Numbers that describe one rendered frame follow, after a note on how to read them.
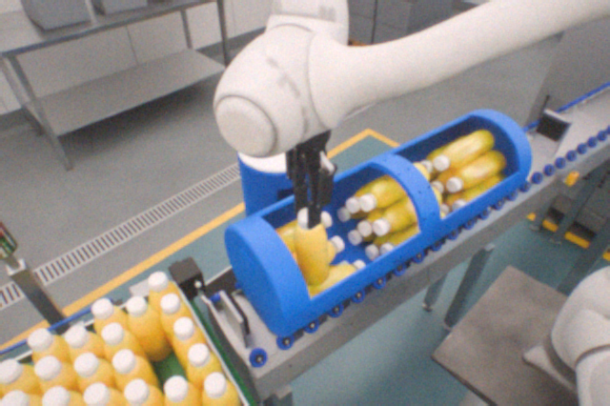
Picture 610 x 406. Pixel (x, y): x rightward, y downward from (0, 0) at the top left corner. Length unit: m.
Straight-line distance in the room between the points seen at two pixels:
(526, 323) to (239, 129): 0.86
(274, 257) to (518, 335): 0.59
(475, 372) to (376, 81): 0.72
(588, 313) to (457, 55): 0.58
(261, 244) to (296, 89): 0.48
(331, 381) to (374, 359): 0.23
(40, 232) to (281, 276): 2.36
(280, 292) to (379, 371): 1.30
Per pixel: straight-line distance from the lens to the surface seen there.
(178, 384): 0.85
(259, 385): 1.07
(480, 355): 1.02
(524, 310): 1.13
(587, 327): 0.89
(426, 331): 2.22
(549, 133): 1.78
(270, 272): 0.82
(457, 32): 0.45
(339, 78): 0.43
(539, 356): 1.04
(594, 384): 0.82
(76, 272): 2.68
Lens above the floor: 1.86
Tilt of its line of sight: 44 degrees down
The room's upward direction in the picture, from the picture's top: straight up
